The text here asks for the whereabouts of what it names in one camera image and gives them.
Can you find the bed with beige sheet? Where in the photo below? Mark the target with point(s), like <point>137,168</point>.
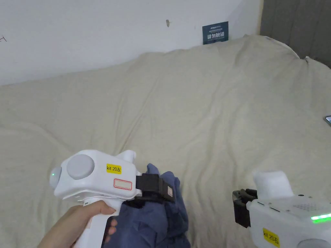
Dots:
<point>181,108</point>

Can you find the grey padded headboard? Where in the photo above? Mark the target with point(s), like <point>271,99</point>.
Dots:
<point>297,23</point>

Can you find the dark blue shirt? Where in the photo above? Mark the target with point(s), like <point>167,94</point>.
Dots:
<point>155,222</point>

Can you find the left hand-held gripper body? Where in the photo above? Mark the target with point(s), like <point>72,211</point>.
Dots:
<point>90,178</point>

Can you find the person's left hand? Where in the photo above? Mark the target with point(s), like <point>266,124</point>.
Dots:
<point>75,222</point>

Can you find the dark teal wall sign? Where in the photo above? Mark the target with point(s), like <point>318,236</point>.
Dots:
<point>215,33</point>

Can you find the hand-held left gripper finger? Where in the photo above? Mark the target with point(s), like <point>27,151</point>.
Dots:
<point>135,202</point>
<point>166,191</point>

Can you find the phone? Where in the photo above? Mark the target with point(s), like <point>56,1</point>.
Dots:
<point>328,119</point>

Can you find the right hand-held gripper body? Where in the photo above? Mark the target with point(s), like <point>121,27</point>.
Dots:
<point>284,211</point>

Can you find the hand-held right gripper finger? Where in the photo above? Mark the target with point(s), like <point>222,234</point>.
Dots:
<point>244,193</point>

